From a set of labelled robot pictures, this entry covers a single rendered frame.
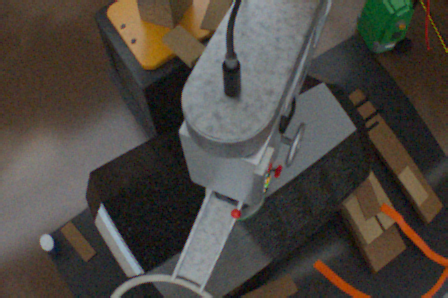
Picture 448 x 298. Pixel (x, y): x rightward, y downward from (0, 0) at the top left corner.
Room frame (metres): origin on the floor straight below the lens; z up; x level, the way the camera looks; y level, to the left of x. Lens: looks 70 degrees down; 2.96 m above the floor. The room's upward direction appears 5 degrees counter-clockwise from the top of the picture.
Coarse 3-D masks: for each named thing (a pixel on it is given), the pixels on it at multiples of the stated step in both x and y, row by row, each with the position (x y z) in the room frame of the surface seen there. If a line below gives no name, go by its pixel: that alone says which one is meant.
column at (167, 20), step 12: (144, 0) 1.44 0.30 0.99; (156, 0) 1.41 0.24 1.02; (168, 0) 1.38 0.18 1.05; (180, 0) 1.45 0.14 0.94; (192, 0) 1.53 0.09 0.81; (144, 12) 1.45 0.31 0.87; (156, 12) 1.42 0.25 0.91; (168, 12) 1.38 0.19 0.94; (180, 12) 1.44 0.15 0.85; (168, 24) 1.39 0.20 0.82
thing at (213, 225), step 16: (208, 192) 0.55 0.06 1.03; (208, 208) 0.51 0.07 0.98; (224, 208) 0.50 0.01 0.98; (208, 224) 0.45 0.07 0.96; (224, 224) 0.45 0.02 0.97; (192, 240) 0.40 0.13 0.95; (208, 240) 0.40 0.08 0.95; (224, 240) 0.38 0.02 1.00; (192, 256) 0.34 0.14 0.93; (208, 256) 0.34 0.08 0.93; (176, 272) 0.27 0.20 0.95; (192, 272) 0.28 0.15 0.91; (208, 272) 0.27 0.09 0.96
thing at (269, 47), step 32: (256, 0) 0.88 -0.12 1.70; (288, 0) 0.88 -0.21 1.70; (320, 0) 0.89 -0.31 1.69; (224, 32) 0.77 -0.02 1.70; (256, 32) 0.76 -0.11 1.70; (288, 32) 0.76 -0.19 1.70; (256, 64) 0.66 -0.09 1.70; (288, 64) 0.66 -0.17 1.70; (192, 96) 0.59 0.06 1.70; (224, 96) 0.58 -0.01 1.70; (256, 96) 0.58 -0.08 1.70; (192, 128) 0.51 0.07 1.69; (224, 128) 0.50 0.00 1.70; (256, 128) 0.50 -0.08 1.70
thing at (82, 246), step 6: (72, 222) 0.69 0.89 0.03; (66, 228) 0.65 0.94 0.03; (72, 228) 0.65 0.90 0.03; (66, 234) 0.61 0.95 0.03; (72, 234) 0.61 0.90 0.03; (78, 234) 0.62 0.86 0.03; (72, 240) 0.58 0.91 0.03; (78, 240) 0.58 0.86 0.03; (84, 240) 0.58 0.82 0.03; (78, 246) 0.54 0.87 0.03; (84, 246) 0.54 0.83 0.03; (90, 246) 0.55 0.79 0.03; (78, 252) 0.51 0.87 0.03; (84, 252) 0.51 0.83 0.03; (90, 252) 0.51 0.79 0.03; (96, 252) 0.51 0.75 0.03; (84, 258) 0.47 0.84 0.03; (90, 258) 0.47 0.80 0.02
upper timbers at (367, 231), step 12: (372, 180) 0.75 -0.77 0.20; (384, 192) 0.68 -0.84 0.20; (348, 204) 0.64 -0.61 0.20; (348, 216) 0.59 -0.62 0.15; (360, 216) 0.57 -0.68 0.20; (384, 216) 0.54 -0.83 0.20; (360, 228) 0.50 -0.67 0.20; (372, 228) 0.49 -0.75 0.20; (384, 228) 0.47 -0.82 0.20; (360, 240) 0.45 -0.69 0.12; (372, 240) 0.42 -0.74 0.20
